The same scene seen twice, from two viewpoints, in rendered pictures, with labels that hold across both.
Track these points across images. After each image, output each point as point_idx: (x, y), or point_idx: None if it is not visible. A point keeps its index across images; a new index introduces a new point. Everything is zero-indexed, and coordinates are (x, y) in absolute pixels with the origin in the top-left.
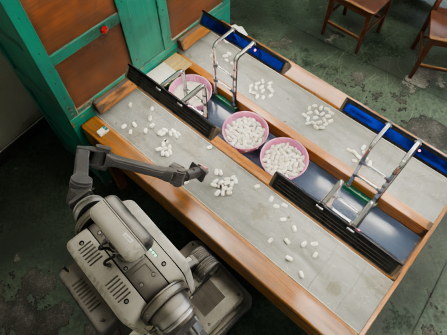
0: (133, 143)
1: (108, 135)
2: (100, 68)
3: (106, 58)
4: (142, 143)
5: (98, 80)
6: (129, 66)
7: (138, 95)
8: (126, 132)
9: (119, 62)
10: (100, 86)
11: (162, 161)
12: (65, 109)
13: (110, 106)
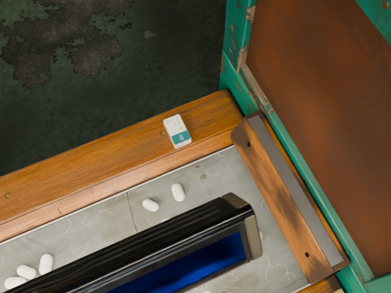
0: (111, 202)
1: (158, 141)
2: (333, 125)
3: (366, 151)
4: (96, 225)
5: (306, 124)
6: (235, 210)
7: (288, 274)
8: (157, 193)
9: (370, 215)
10: (299, 139)
11: (6, 263)
12: (228, 21)
13: (247, 166)
